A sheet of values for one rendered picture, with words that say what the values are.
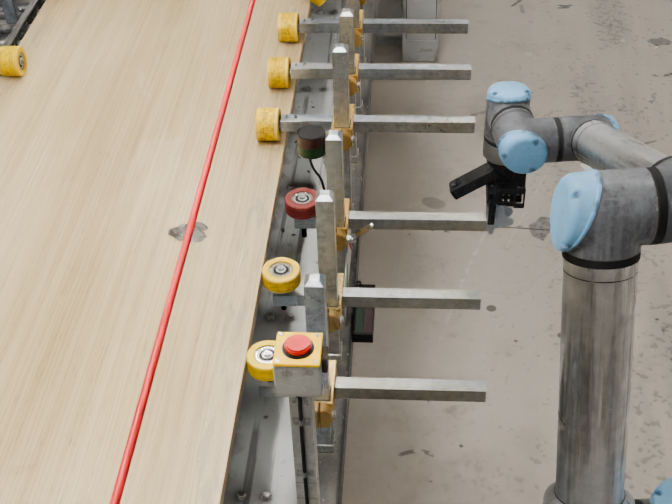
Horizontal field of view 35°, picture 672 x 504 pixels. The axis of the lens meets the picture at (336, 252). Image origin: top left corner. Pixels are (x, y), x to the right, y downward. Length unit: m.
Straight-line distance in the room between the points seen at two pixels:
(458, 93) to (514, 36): 0.57
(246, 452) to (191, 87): 1.06
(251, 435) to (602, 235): 0.99
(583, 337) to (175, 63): 1.66
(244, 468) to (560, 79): 2.88
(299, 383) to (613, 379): 0.48
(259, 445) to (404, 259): 1.53
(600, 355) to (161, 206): 1.15
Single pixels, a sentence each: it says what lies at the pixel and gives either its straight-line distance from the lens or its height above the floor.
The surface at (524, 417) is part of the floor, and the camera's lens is 3.16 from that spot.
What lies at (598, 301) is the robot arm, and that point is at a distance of 1.63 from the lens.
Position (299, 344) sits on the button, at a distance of 1.58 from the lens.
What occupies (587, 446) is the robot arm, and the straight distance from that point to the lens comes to 1.75.
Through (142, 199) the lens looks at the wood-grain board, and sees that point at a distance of 2.46.
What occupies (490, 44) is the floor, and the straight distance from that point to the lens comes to 4.93.
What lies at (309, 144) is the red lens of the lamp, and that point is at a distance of 2.24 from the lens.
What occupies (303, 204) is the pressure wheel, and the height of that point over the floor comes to 0.91.
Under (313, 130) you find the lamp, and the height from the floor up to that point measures 1.11.
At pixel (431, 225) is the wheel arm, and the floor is 0.85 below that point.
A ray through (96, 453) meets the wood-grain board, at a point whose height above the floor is 0.90.
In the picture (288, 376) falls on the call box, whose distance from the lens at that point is 1.58.
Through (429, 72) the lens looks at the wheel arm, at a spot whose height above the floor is 0.95.
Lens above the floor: 2.33
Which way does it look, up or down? 39 degrees down
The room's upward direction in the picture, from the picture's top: 2 degrees counter-clockwise
